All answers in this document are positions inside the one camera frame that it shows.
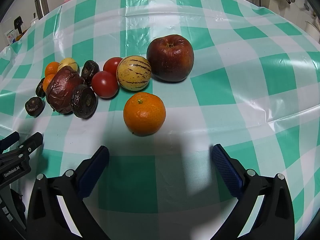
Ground black clip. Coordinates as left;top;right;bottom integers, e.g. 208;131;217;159
14;16;24;34

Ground large red apple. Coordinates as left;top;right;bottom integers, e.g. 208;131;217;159
146;34;195;82

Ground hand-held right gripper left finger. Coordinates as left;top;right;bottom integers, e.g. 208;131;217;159
26;145;110;240

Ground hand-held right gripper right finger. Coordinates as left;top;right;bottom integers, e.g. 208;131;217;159
210;144;295;240

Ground striped yellow pepino melon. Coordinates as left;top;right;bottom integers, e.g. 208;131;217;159
116;56;152;91

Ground small yellow pepino melon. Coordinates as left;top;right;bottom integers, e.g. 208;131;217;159
57;58;78;72

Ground red tomato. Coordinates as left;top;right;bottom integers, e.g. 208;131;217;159
103;57;123;77
91;71;119;99

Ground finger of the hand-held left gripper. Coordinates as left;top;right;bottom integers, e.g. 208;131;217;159
0;132;43;164
0;131;20;153

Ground large dark passion fruit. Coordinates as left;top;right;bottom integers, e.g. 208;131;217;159
71;84;97;119
80;60;100;86

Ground small dark passion fruit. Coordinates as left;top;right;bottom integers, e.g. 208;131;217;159
25;97;45;117
35;78;46;98

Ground green white checkered tablecloth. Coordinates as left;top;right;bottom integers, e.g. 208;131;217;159
0;0;320;240

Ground white red packet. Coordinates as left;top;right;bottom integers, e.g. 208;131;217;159
4;29;17;45

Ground small mandarin orange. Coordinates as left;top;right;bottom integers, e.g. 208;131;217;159
45;62;60;77
42;74;55;92

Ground large mandarin orange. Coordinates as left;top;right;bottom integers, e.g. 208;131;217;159
123;92;166;137

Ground wrinkled dark red apple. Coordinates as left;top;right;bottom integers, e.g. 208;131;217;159
45;66;85;114

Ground steel thermos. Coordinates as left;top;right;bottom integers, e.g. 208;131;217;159
34;0;50;20

